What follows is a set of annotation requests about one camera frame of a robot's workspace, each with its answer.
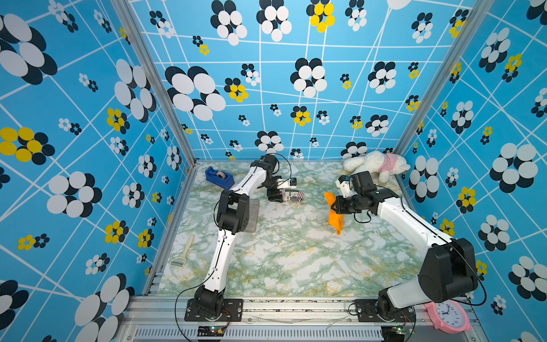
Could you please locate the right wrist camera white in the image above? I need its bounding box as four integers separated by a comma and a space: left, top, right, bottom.
336, 175, 354, 198

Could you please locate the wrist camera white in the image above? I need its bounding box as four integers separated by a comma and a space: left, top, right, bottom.
336, 175, 354, 198
277, 178, 297, 189

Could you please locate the aluminium frame rail front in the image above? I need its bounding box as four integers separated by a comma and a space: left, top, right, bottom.
115, 296, 488, 341

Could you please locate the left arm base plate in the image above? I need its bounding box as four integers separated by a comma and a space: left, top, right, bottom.
184, 299, 244, 322

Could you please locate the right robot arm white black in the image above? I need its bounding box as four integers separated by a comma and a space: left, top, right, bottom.
329, 172, 480, 319

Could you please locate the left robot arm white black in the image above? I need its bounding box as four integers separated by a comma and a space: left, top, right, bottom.
195, 154, 279, 317

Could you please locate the blue tape dispenser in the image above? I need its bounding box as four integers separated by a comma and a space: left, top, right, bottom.
205, 167, 235, 190

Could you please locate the white plush toy pink shirt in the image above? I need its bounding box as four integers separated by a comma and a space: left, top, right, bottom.
343, 151, 410, 183

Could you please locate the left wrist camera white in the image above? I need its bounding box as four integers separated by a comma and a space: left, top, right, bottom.
277, 178, 297, 189

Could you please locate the orange towel cloth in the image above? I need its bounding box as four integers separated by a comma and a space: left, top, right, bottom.
324, 192, 344, 236

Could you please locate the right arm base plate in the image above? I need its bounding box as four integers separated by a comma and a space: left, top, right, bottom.
353, 299, 416, 323

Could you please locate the pink alarm clock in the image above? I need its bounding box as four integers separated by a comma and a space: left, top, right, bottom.
424, 300, 472, 334

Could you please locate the newspaper print pouch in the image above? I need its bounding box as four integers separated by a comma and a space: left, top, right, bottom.
282, 190, 305, 203

